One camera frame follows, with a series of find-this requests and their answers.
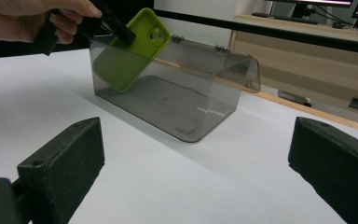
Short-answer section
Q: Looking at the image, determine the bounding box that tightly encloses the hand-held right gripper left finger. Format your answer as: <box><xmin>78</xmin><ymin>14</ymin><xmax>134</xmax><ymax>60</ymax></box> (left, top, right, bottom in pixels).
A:
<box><xmin>17</xmin><ymin>116</ymin><xmax>106</xmax><ymax>224</ymax></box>

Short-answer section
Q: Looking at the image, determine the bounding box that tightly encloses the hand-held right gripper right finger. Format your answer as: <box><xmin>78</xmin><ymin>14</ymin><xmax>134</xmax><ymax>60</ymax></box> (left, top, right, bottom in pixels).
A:
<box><xmin>287</xmin><ymin>116</ymin><xmax>358</xmax><ymax>224</ymax></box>

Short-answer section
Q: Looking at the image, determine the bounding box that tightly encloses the green phone case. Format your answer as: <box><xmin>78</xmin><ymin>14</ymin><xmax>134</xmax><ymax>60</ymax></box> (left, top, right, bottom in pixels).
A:
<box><xmin>91</xmin><ymin>7</ymin><xmax>172</xmax><ymax>93</ymax></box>

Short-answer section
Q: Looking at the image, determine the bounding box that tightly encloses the transparent grey plastic box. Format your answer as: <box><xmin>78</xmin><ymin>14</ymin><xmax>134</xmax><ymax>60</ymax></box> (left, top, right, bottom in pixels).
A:
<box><xmin>89</xmin><ymin>34</ymin><xmax>261</xmax><ymax>144</ymax></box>

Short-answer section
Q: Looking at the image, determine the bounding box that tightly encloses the light wooden desk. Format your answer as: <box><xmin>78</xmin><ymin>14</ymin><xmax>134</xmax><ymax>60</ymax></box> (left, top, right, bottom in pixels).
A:
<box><xmin>227</xmin><ymin>13</ymin><xmax>358</xmax><ymax>110</ymax></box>

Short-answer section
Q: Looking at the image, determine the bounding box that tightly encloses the white table cover sheet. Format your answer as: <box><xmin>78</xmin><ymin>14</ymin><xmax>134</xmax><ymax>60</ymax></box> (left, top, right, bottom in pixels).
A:
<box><xmin>0</xmin><ymin>48</ymin><xmax>358</xmax><ymax>224</ymax></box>

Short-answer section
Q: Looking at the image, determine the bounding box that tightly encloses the black keyboard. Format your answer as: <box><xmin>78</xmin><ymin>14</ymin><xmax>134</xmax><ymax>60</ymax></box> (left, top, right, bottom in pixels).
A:
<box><xmin>251</xmin><ymin>11</ymin><xmax>321</xmax><ymax>26</ymax></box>

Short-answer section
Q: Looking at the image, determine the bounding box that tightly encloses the computer monitor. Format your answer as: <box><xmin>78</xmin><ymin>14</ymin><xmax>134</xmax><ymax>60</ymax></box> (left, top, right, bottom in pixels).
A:
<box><xmin>262</xmin><ymin>0</ymin><xmax>354</xmax><ymax>19</ymax></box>

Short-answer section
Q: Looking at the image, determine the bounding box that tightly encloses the black horizontal frame bar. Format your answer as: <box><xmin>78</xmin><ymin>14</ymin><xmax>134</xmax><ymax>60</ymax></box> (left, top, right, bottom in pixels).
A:
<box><xmin>153</xmin><ymin>8</ymin><xmax>358</xmax><ymax>57</ymax></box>

